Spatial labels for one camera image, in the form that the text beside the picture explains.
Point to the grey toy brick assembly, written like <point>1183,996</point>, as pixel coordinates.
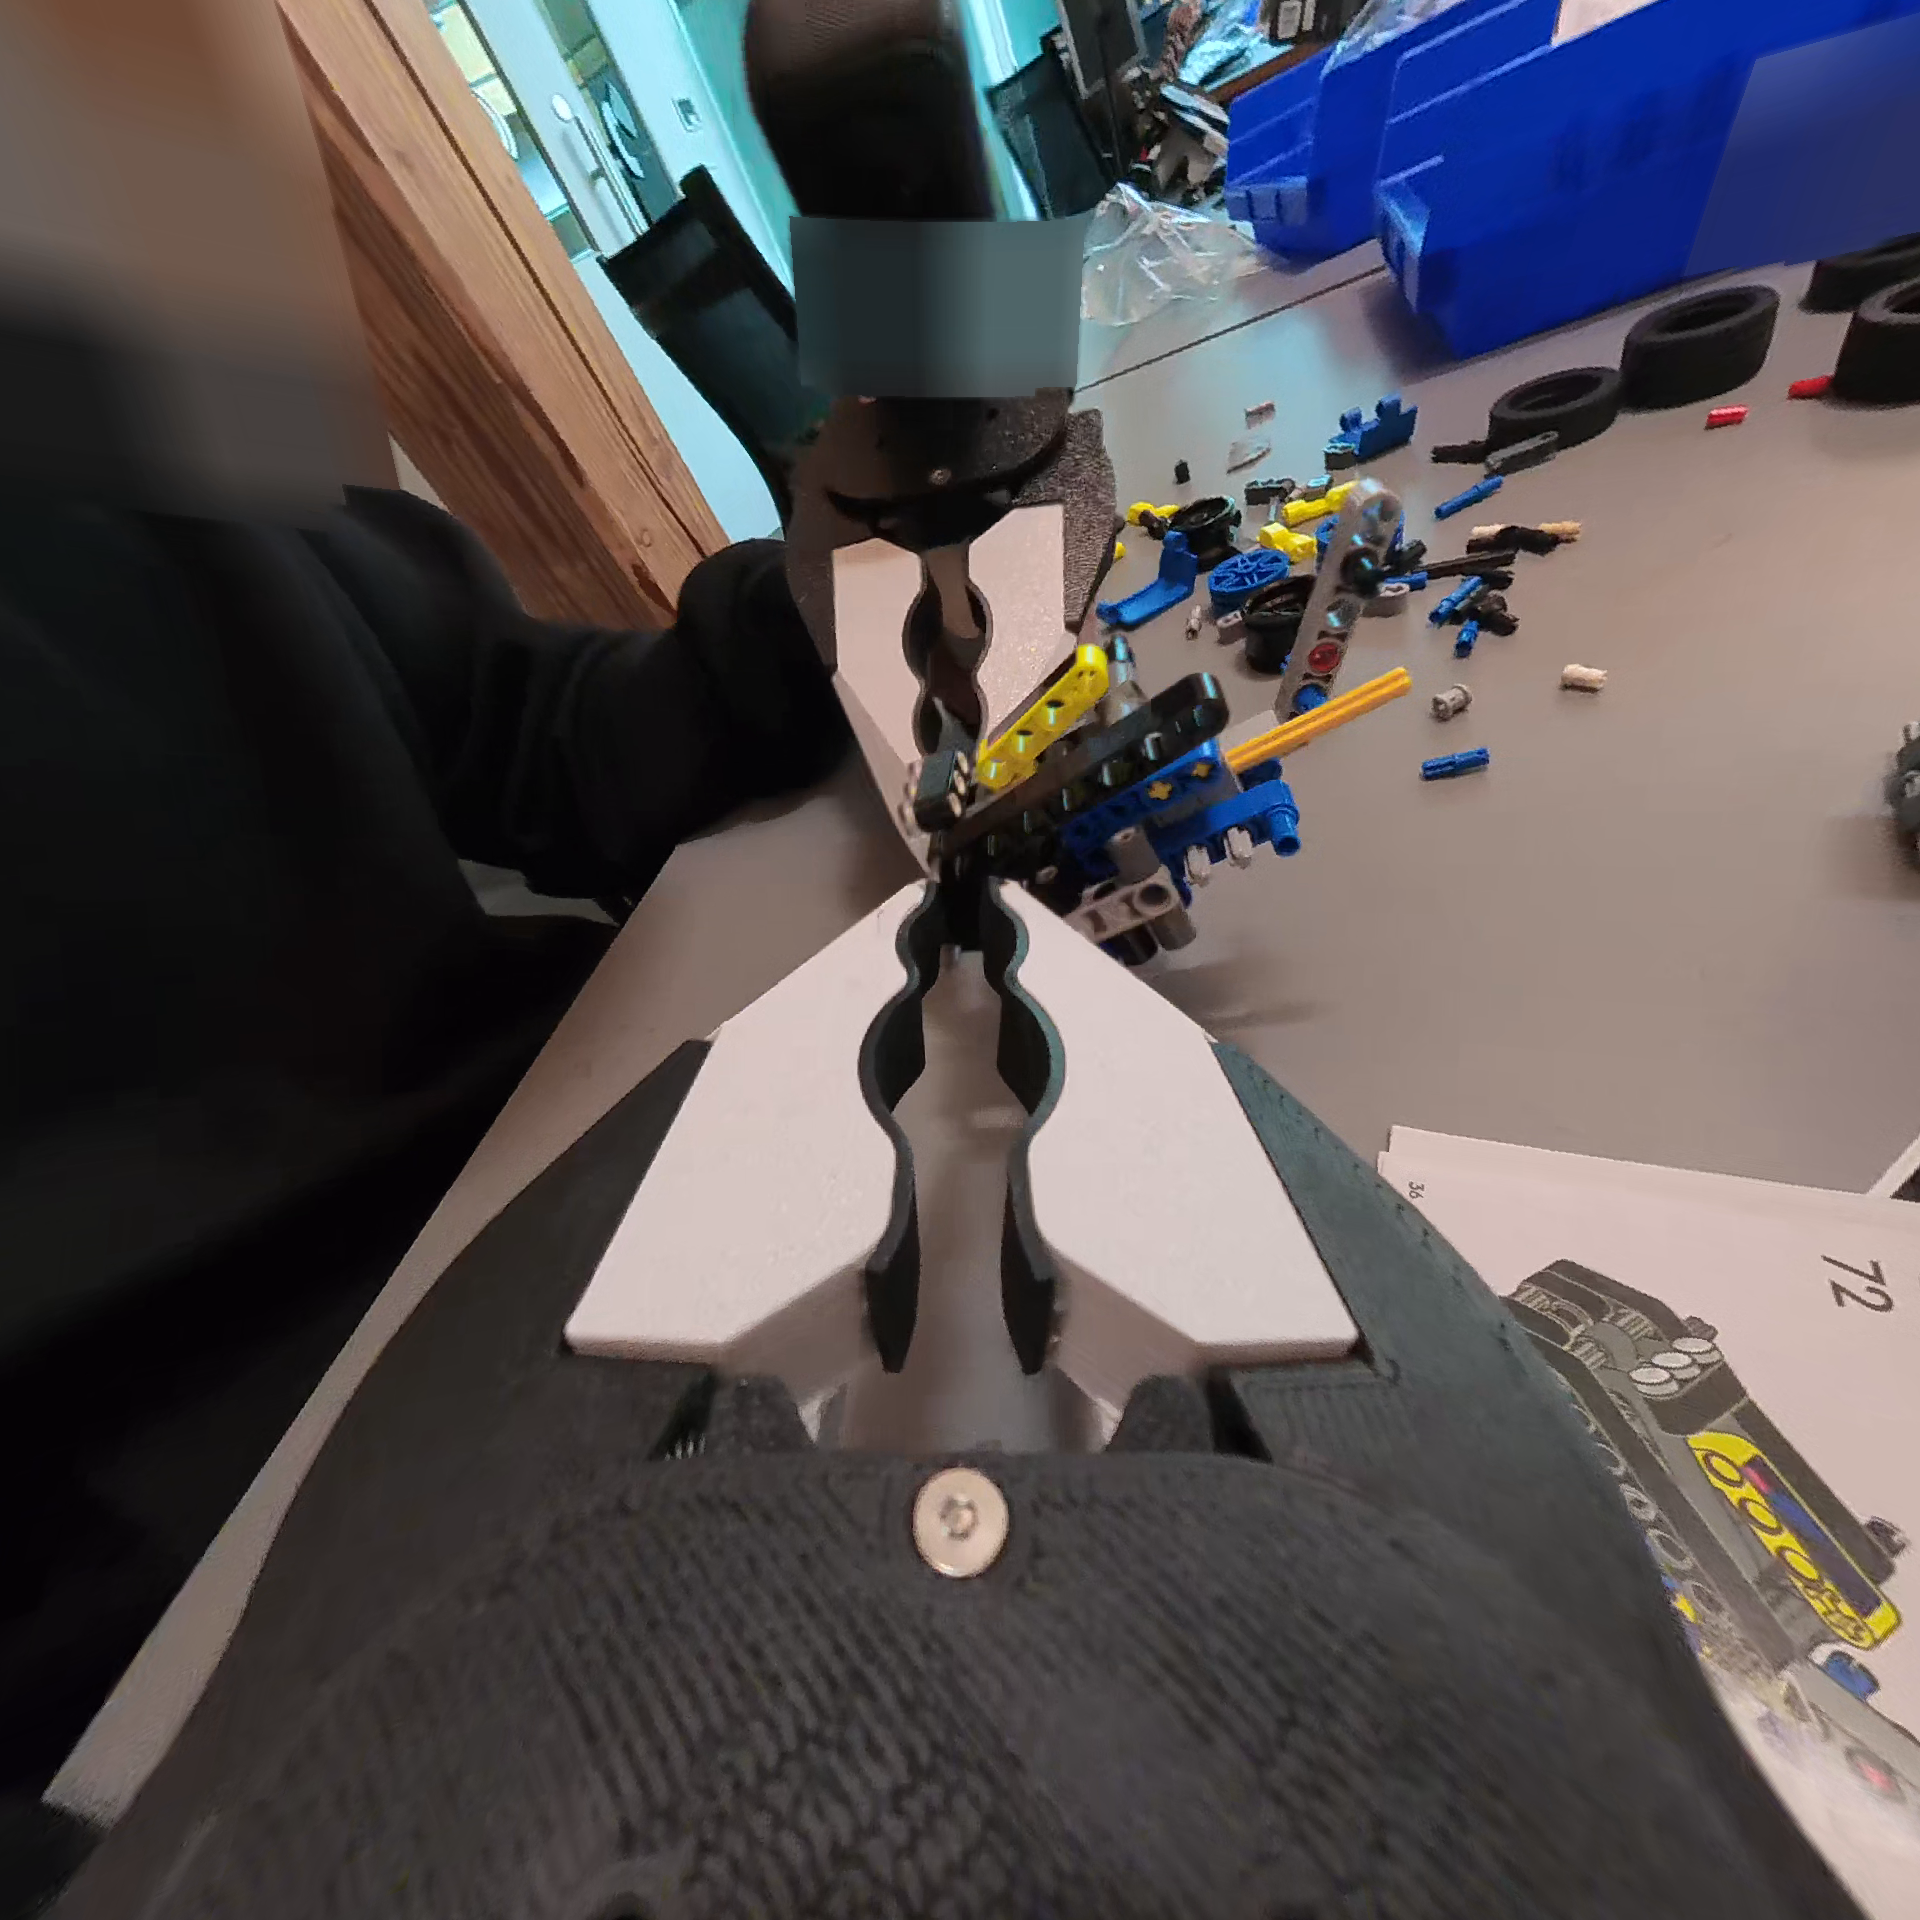
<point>1904,796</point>

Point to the heap of loose toy bricks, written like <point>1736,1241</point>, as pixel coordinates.
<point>1320,587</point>

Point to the person's left forearm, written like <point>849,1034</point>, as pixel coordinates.
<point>751,675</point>

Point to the person's black clothing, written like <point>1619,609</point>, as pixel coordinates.
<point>225,975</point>

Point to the blue yellow toy brick model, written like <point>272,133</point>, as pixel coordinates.
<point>1154,796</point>

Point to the instruction booklet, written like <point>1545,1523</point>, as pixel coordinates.
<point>1723,1349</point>

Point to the large blue plastic bin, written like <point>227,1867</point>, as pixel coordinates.
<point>1621,150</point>

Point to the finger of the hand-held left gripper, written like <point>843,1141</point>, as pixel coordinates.
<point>879,645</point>
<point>1027,599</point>

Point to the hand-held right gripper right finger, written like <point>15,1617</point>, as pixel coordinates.
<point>1185,1215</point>

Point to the small blue plastic bin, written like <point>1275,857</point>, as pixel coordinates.
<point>1305,150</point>

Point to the wooden panel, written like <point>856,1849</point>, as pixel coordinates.
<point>493,331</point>

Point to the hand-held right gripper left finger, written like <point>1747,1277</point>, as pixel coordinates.
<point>733,1201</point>

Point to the black office chair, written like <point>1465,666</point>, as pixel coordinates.
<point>705,301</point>
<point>1050,142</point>

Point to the black toy tyre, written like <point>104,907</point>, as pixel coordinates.
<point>1703,341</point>
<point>1867,271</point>
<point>1881,347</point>
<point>1557,404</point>

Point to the clear plastic bag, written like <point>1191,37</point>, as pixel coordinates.
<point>1171,255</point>

